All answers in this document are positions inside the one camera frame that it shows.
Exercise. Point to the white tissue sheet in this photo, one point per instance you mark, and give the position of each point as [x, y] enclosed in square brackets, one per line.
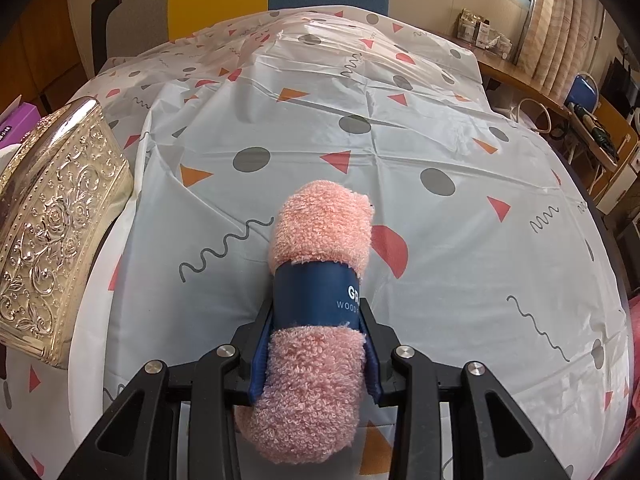
[7, 157]

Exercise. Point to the small boxes on desk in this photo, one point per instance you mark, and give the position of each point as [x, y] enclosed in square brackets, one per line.
[482, 32]

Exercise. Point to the white bag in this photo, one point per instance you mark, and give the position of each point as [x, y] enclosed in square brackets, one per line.
[530, 110]

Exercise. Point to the pink towel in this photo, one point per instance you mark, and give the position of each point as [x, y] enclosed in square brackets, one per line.
[320, 230]

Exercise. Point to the black upright post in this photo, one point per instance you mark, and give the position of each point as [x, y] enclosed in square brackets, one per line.
[105, 30]

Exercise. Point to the wooden wardrobe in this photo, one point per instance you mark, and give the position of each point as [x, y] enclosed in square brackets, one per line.
[35, 45]

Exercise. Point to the gold ornate tissue box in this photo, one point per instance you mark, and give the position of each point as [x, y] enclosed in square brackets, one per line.
[60, 225]

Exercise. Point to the wooden desk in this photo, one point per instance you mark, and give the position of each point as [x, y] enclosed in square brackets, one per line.
[500, 67]

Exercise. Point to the purple tissue box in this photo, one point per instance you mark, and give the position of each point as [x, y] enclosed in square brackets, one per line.
[17, 120]

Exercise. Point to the black television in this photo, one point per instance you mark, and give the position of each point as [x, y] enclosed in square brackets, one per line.
[617, 77]

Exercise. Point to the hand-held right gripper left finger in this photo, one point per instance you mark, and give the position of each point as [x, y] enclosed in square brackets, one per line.
[260, 355]

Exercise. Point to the white cabinet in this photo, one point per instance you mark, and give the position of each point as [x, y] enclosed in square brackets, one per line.
[620, 185]

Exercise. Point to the beige patterned curtain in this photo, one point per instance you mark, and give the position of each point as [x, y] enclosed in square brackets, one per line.
[565, 25]

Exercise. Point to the wooden board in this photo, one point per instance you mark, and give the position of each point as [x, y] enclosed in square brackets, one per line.
[622, 125]

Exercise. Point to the blue folding chair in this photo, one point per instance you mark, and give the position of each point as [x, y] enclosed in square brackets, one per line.
[582, 92]

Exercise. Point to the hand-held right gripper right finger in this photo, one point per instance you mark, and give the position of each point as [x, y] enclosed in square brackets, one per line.
[374, 365]

